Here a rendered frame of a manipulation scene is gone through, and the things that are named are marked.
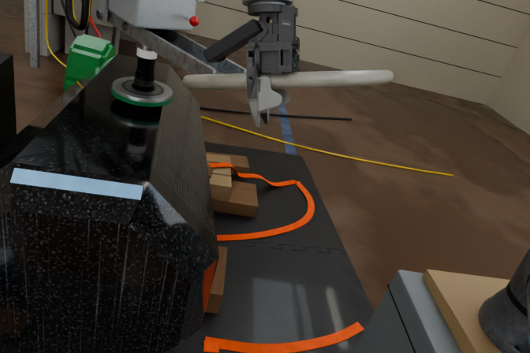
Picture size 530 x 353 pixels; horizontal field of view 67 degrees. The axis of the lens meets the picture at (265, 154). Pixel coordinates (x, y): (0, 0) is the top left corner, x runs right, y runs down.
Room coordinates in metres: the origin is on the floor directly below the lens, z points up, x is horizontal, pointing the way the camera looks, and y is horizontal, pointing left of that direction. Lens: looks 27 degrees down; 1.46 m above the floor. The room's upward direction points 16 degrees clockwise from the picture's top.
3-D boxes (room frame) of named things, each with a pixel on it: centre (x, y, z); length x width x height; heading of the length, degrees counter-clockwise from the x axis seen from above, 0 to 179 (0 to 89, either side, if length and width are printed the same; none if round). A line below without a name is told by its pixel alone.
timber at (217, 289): (1.36, 0.09, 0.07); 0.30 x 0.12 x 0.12; 8
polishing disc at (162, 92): (1.36, 0.50, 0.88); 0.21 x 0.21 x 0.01
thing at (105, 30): (4.34, 2.07, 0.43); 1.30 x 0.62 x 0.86; 10
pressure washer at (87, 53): (2.68, 1.38, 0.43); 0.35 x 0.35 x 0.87; 1
